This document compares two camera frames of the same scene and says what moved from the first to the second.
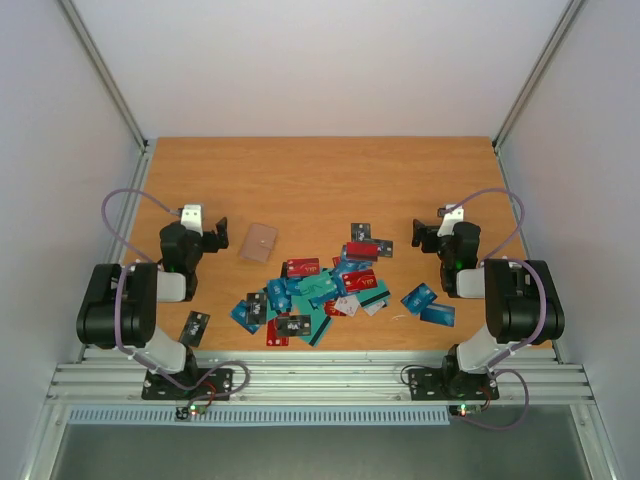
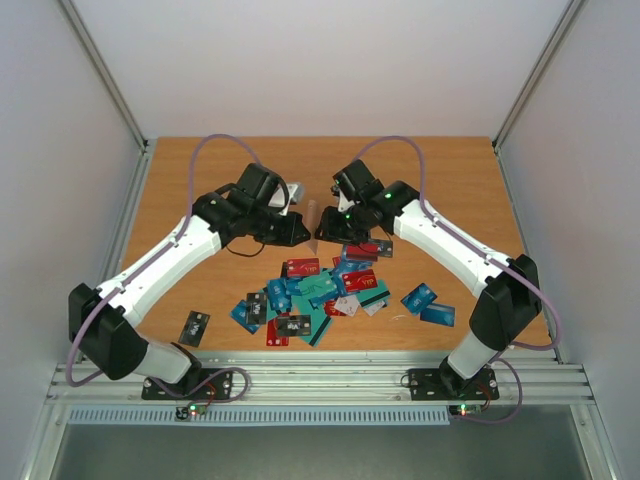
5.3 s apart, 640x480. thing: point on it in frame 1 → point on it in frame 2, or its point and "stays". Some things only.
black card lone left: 194,328 stays
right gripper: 427,237 → 341,230
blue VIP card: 279,295 stays
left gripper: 223,242 → 290,239
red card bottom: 272,338 stays
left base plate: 159,387 stays
